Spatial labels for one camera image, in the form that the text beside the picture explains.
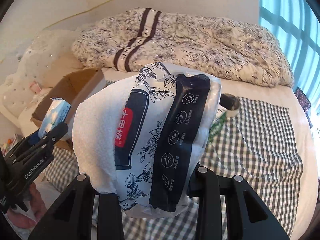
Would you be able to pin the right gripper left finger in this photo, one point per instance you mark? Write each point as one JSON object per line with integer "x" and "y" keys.
{"x": 70, "y": 216}

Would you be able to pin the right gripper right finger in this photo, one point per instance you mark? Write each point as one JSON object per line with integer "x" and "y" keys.
{"x": 247, "y": 215}

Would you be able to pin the blue cloud tissue pack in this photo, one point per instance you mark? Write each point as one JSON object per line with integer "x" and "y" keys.
{"x": 55, "y": 115}

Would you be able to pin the floral tissue pack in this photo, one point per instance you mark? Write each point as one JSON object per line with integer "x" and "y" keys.
{"x": 141, "y": 137}

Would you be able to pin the green white medicine box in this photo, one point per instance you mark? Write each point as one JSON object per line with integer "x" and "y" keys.
{"x": 218, "y": 122}

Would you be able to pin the checkered blue white cloth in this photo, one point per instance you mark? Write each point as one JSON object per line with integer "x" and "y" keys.
{"x": 237, "y": 169}

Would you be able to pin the cardboard box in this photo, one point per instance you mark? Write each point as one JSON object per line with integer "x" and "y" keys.
{"x": 74, "y": 88}

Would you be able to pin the white tufted headboard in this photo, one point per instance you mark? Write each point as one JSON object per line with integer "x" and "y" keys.
{"x": 46, "y": 59}

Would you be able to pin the floral patterned duvet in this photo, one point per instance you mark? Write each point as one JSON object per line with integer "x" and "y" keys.
{"x": 219, "y": 46}

